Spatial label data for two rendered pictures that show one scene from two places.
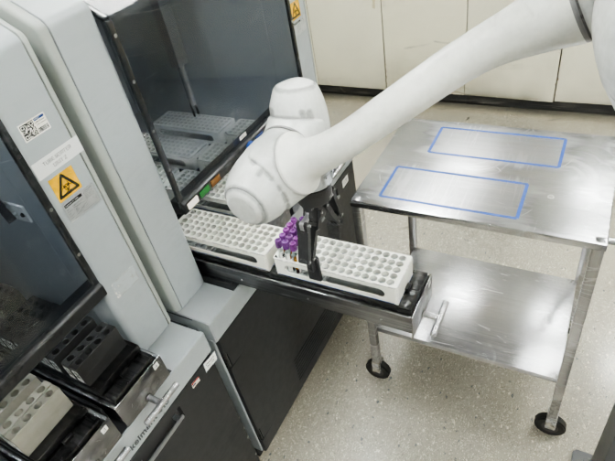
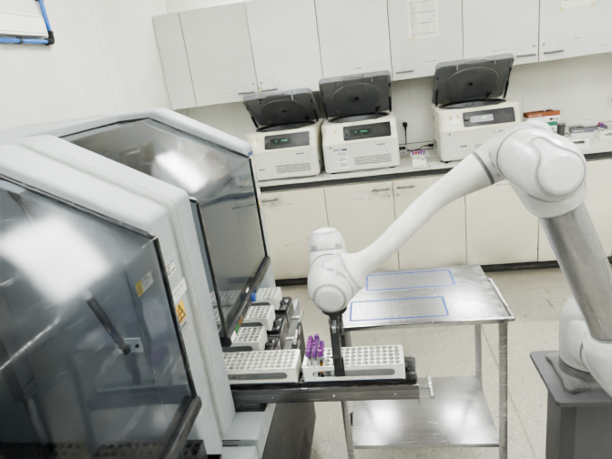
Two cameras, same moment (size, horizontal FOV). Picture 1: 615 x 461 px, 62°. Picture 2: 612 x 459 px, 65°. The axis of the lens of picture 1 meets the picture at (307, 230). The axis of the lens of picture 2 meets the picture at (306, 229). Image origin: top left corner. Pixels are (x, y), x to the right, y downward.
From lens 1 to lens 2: 62 cm
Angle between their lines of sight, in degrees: 30
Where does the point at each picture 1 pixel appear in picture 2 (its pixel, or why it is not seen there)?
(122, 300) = (202, 417)
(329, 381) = not seen: outside the picture
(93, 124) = (188, 271)
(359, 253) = (363, 351)
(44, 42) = (172, 213)
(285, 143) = (346, 256)
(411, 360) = not seen: outside the picture
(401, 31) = (280, 234)
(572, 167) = (463, 283)
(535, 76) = not seen: hidden behind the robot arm
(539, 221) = (463, 314)
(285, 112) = (326, 246)
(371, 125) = (397, 238)
